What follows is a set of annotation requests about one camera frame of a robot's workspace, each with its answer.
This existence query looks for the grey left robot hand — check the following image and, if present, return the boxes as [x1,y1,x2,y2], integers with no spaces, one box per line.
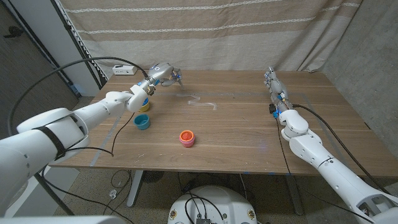
[146,62,183,90]

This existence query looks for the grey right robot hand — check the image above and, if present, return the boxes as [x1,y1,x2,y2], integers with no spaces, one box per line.
[263,65,293,112]

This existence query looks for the white domed robot base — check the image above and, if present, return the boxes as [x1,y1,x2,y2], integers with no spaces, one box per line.
[167,185,258,224]

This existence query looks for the clear tape strip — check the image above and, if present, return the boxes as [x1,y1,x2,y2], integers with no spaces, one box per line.
[176,92,218,111]

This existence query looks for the white power strip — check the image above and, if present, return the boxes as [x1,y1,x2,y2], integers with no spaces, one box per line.
[112,64,138,76]

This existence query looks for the beige striped curtain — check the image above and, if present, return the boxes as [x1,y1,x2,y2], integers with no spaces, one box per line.
[58,0,364,73]

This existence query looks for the teal plastic cup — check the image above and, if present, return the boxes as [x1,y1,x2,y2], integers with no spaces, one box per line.
[133,114,151,131]

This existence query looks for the orange plastic cup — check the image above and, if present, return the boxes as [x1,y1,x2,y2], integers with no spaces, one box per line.
[180,129,195,142]

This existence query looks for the pink plastic cup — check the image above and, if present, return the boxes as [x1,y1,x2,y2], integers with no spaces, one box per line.
[178,136,196,148]

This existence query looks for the black curtain stand pole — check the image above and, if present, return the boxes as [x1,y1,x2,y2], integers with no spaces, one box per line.
[51,0,108,91]

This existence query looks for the black round floor object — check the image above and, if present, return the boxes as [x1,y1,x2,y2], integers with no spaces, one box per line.
[142,170,165,184]

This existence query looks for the grey table leg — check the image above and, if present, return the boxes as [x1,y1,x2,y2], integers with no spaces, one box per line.
[284,174,304,216]

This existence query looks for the white table leg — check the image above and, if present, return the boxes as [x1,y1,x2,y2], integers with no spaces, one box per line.
[126,170,144,208]

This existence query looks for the dark textured door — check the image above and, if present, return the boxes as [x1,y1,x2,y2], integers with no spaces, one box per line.
[0,0,80,141]

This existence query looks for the white platform box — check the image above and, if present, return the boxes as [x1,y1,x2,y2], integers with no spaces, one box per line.
[6,166,80,218]

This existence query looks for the white robot torso edge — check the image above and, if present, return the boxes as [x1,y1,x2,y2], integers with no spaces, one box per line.
[0,215,127,224]

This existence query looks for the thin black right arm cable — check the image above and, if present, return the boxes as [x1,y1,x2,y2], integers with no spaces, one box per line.
[275,119,379,223]

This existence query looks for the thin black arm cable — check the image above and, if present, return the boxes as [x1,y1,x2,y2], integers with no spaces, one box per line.
[40,112,135,224]
[275,119,379,223]

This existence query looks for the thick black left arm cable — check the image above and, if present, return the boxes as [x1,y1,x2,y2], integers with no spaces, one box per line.
[7,56,149,136]

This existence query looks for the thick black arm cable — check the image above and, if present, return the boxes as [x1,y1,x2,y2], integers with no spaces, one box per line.
[7,56,149,136]
[292,104,389,194]

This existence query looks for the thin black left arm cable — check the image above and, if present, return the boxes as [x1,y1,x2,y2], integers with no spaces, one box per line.
[40,112,135,224]

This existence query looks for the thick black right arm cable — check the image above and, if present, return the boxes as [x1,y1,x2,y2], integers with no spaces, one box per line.
[292,104,389,194]

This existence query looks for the black floor cable loop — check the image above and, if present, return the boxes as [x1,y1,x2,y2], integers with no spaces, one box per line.
[102,169,134,216]

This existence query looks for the black cables on robot base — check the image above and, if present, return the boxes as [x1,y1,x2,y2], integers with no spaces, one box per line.
[185,192,225,224]

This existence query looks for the black door handle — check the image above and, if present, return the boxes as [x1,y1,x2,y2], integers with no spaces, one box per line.
[3,26,24,39]

